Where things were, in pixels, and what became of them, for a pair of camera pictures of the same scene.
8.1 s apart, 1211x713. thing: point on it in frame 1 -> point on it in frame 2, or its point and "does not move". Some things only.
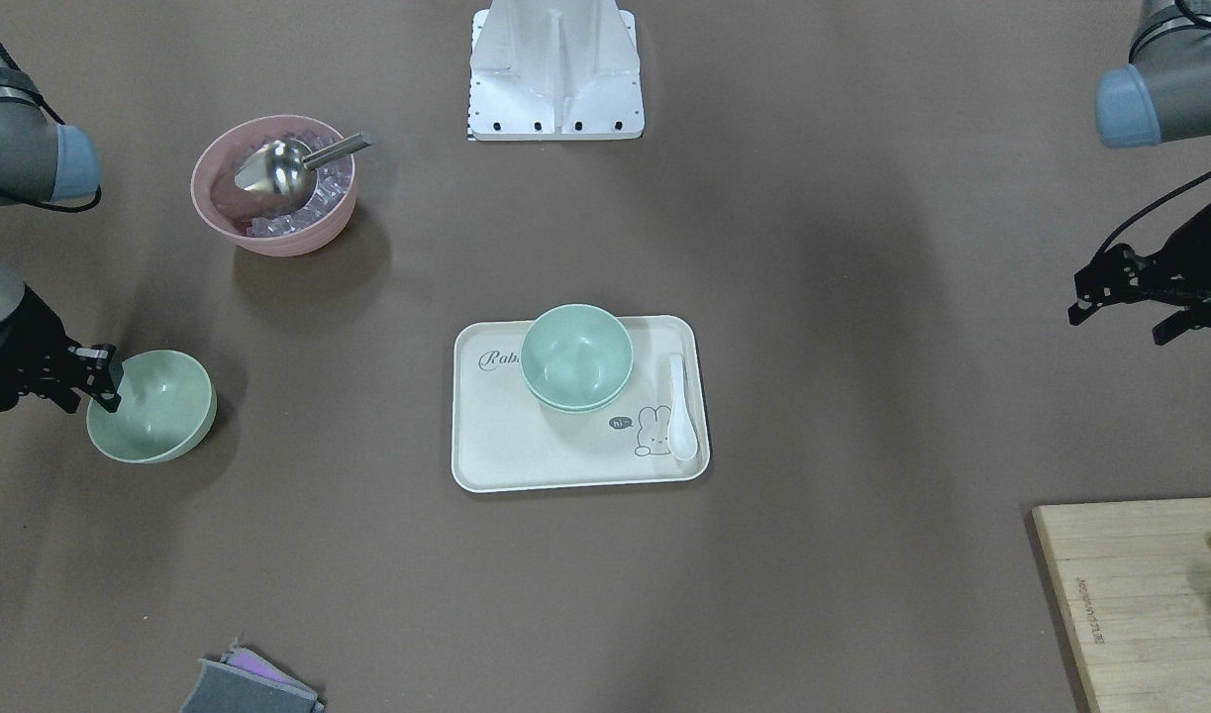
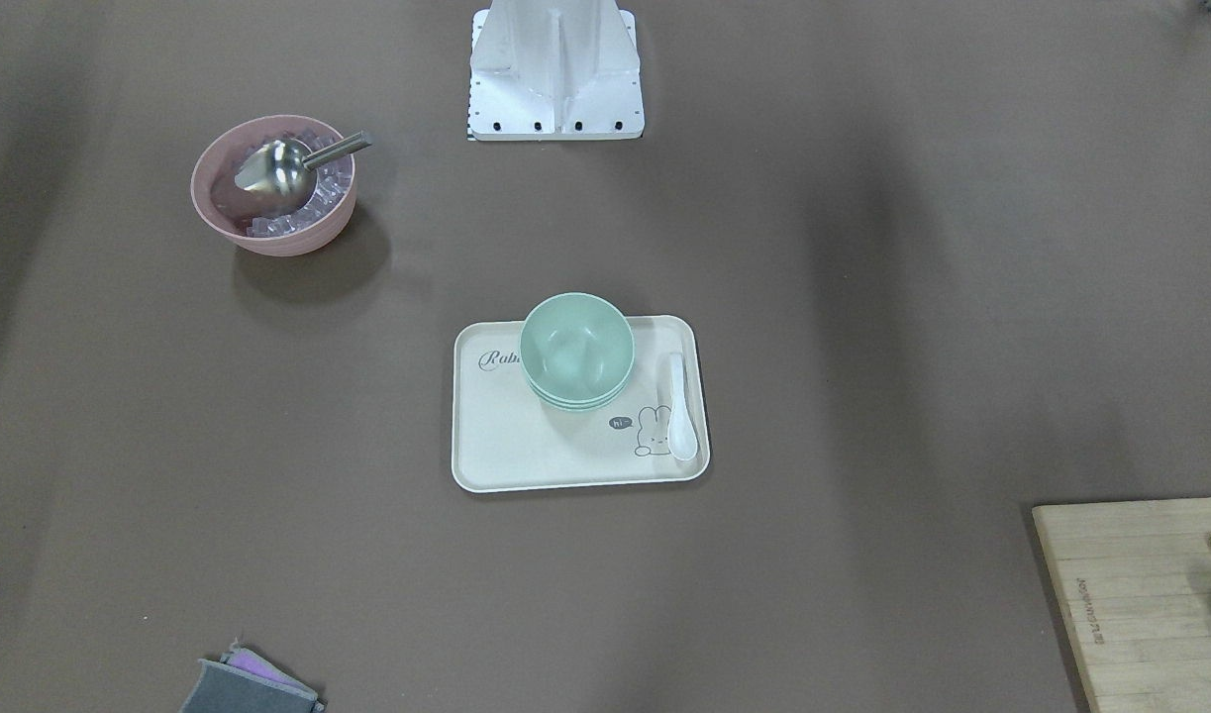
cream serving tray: x=505 y=438 does not move
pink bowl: x=248 y=220 does not move
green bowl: x=167 y=406 -> x=577 y=346
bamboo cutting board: x=1142 y=582 does not move
